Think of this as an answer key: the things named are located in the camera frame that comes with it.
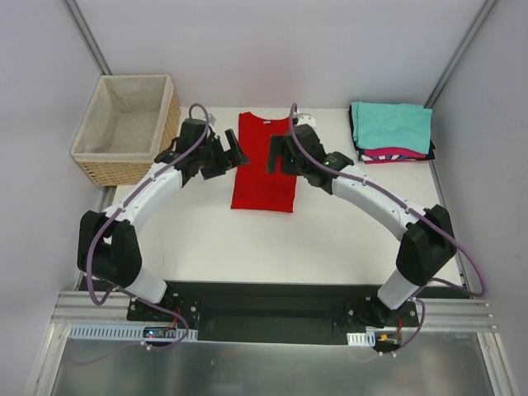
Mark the teal t shirt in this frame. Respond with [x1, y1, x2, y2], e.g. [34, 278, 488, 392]
[351, 101, 432, 154]

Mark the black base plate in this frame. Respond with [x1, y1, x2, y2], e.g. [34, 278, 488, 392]
[126, 281, 418, 345]

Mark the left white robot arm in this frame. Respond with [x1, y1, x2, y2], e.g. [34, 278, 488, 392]
[78, 118, 250, 321]

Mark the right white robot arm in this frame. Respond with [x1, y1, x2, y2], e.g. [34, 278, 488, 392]
[267, 124, 457, 328]

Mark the left aluminium frame post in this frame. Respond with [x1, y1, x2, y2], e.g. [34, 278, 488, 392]
[63, 0, 112, 75]

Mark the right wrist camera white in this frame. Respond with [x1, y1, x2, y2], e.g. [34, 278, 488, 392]
[293, 113, 317, 130]

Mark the red t shirt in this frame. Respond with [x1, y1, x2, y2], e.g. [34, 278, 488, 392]
[231, 111, 296, 213]

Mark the wicker basket with cloth liner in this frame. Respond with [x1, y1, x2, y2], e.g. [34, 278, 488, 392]
[71, 74, 181, 186]

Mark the aluminium frame post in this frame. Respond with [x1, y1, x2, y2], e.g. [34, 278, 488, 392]
[424, 0, 500, 109]
[63, 0, 112, 75]

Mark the black t shirt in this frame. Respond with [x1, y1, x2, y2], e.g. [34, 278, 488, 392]
[348, 105, 436, 162]

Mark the right aluminium frame post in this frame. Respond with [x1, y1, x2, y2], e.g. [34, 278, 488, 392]
[424, 0, 500, 109]

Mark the pink t shirt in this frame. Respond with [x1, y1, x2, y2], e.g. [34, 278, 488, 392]
[358, 148, 427, 163]

